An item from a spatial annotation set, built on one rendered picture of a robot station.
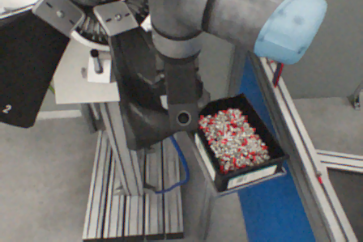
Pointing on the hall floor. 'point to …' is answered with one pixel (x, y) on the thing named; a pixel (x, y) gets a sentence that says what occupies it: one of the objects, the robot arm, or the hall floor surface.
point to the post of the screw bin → (206, 212)
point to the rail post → (238, 70)
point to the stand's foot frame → (153, 233)
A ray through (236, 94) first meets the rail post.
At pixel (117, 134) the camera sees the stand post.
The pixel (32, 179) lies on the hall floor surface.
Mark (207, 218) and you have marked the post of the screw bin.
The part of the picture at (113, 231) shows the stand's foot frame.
